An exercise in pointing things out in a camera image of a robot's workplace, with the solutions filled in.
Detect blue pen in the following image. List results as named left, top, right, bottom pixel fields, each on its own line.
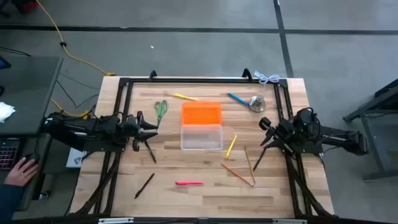
left=228, top=92, right=251, bottom=107

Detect white crumpled tissue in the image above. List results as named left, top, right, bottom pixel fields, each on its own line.
left=0, top=101, right=16, bottom=124

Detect yellow highlighter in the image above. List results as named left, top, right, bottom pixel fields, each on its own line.
left=173, top=93, right=200, bottom=102

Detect orange pencil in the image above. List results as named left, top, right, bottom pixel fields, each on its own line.
left=220, top=162, right=255, bottom=188

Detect black computer mouse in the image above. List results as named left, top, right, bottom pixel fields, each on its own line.
left=24, top=152, right=40, bottom=166

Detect black aluminium table frame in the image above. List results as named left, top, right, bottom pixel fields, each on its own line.
left=70, top=70, right=335, bottom=224

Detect pink highlighter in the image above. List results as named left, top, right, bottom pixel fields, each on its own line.
left=175, top=180, right=205, bottom=187

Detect person's hand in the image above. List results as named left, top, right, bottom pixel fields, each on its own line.
left=3, top=157, right=40, bottom=187

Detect dark grey desk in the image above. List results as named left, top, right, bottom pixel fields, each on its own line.
left=0, top=55, right=65, bottom=212

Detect yellow extension cord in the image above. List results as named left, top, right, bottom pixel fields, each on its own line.
left=35, top=0, right=116, bottom=119

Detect thin black floor cable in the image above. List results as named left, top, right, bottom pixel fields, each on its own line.
left=57, top=72, right=101, bottom=110

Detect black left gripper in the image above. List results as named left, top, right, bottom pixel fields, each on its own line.
left=116, top=110, right=159, bottom=153

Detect white printed box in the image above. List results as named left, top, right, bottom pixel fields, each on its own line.
left=65, top=147, right=88, bottom=169

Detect person's red shoe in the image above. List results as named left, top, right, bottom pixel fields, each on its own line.
left=12, top=0, right=40, bottom=14

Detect wood-coloured pencil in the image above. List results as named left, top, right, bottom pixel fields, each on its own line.
left=244, top=146, right=256, bottom=184

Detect person's forearm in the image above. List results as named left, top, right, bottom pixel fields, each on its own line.
left=0, top=183, right=24, bottom=223

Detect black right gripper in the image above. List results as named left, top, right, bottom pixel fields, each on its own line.
left=259, top=116, right=299, bottom=151

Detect black pen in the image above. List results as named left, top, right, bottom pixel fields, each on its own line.
left=144, top=139, right=157, bottom=164
left=252, top=147, right=267, bottom=172
left=134, top=172, right=155, bottom=200

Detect green-handled scissors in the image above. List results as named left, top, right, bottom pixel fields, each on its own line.
left=154, top=99, right=170, bottom=128

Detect clear box with orange lid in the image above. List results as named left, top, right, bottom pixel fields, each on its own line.
left=180, top=101, right=224, bottom=151

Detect yellow pen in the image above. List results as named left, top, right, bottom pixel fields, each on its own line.
left=224, top=134, right=238, bottom=161

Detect metal cylinder weight on base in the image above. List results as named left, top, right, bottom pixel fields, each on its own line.
left=248, top=95, right=267, bottom=113

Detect silver metal bracket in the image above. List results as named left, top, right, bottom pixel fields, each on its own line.
left=98, top=217, right=135, bottom=224
left=272, top=218, right=308, bottom=224

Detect small black lit gadget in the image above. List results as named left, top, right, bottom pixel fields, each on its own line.
left=0, top=55, right=12, bottom=70

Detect backlit keyboard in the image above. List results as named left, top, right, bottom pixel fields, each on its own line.
left=0, top=138, right=21, bottom=171

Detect dark grey side table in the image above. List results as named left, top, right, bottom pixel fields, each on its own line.
left=343, top=79, right=398, bottom=182

